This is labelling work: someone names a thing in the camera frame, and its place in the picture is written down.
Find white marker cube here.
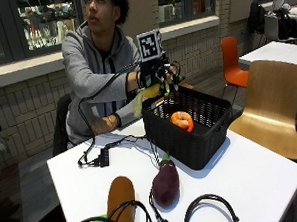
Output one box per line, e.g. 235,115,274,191
135,28,166,64

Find orange plush shrimp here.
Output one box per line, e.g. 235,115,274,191
169,110,196,135

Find orange plastic chair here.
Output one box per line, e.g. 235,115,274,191
219,35,252,100

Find small dark-framed window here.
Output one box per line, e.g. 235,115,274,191
156,0,219,28

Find black woven basket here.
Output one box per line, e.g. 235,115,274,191
140,83,236,174

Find the person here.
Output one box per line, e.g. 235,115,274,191
58,0,188,146

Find wooden chair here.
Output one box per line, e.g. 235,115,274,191
225,58,297,165

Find black jacket on chair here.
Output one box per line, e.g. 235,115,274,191
246,1,269,37

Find white table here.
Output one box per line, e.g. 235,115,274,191
237,39,297,84

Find purple plush eggplant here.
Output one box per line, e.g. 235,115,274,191
149,153,182,208

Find grey chair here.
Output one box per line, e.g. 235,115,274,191
263,13,282,43

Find black chair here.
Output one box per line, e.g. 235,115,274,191
49,93,76,157

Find brown plush bread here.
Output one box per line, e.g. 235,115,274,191
101,175,137,222

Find large dark-framed window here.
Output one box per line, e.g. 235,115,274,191
0,0,88,69

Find thin black cables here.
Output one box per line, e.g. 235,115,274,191
106,132,164,172

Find black glove cable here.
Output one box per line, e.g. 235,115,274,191
72,61,149,169

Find black cable hub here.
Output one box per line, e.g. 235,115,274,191
98,146,111,169

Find thick black looped cable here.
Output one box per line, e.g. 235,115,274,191
181,191,240,222

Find black arched cable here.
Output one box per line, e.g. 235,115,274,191
64,199,157,222

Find black cable with plug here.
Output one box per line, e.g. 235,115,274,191
147,188,177,222

